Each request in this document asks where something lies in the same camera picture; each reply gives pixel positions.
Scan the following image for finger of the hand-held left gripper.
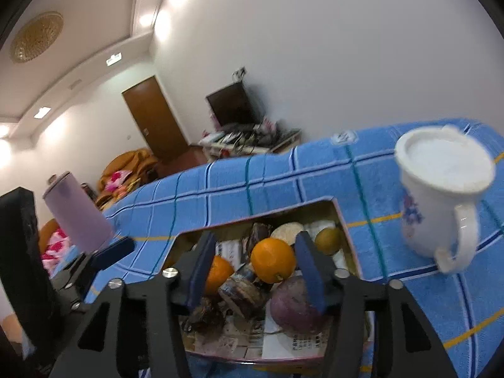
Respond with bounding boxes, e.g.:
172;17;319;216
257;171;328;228
51;238;135;312

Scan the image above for pink floral cushion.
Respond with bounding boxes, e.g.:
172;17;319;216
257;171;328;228
104;169;132;192

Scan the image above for printed paper leaflet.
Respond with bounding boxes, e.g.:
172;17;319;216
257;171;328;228
181;220;371;361

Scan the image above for white mug with purple print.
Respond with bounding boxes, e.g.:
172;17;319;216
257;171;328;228
399;173;483;274

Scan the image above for purple turnip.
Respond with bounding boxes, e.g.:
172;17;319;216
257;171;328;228
270;276;335;329

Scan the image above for small yellow-green fruit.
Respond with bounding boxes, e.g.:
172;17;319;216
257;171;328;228
314;226;343;256

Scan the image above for pink metal tin box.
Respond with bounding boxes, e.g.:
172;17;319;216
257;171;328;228
161;197;375;365

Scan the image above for pink thermos bottle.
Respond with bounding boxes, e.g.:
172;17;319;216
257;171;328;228
43;171;116;253

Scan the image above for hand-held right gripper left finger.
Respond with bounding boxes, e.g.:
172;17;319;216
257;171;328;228
48;231;218;378

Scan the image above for white mug lid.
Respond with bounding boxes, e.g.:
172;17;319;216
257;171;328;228
394;125;496;194

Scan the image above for orange leather armchair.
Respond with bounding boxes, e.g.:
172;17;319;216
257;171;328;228
98;147;159;205

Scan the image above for orange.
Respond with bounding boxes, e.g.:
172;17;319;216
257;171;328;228
250;237;297;284
205;256;235;296

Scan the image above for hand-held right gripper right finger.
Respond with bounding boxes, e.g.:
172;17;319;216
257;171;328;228
294;231;460;378

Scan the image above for white television stand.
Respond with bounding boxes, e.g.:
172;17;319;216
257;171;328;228
198;124;303;162

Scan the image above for round golden ceiling lamp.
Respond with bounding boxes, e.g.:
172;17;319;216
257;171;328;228
9;12;64;64

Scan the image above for brown wooden door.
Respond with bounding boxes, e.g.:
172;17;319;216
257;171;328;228
121;76;190;163

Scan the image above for black television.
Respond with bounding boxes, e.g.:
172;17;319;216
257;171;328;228
205;83;262;127

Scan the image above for dark brown root chunk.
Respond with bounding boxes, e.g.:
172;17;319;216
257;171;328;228
242;222;274;262
182;297;229;333

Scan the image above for blue plaid blanket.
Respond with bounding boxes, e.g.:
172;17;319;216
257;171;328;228
51;117;504;378

